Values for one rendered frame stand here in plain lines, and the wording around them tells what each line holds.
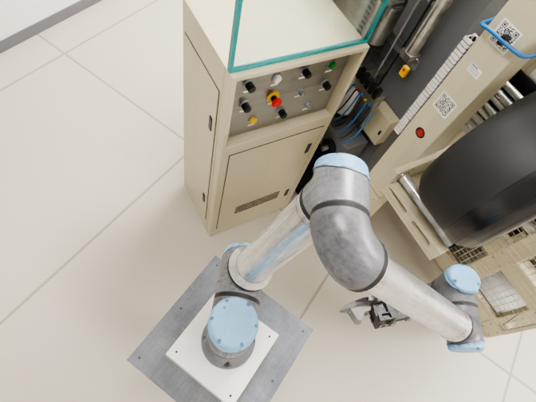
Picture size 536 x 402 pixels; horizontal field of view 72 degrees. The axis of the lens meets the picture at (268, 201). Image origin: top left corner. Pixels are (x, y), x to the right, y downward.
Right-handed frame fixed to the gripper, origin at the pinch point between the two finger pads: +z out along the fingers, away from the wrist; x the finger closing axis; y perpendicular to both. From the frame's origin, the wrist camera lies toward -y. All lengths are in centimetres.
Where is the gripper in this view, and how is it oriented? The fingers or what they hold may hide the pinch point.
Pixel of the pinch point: (342, 308)
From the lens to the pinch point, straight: 121.8
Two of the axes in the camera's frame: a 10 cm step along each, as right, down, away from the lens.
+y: 2.0, 7.7, -6.1
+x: -0.3, 6.2, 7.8
